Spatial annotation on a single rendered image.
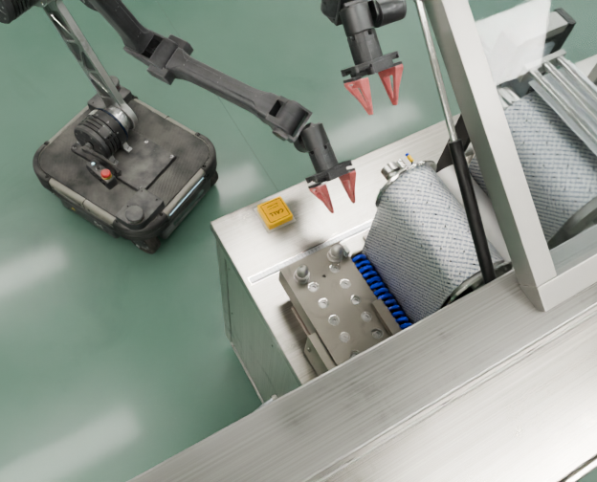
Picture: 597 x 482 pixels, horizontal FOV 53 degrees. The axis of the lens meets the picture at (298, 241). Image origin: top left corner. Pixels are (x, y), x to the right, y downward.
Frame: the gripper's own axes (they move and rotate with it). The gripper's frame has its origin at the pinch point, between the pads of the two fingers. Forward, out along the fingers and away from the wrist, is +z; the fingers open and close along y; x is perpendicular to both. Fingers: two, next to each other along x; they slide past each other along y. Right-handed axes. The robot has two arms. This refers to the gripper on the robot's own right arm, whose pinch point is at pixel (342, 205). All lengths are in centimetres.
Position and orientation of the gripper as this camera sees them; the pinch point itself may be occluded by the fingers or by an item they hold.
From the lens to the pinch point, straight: 141.2
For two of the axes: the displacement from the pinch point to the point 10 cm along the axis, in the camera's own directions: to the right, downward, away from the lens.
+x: 3.2, 0.2, -9.5
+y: -8.6, 4.1, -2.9
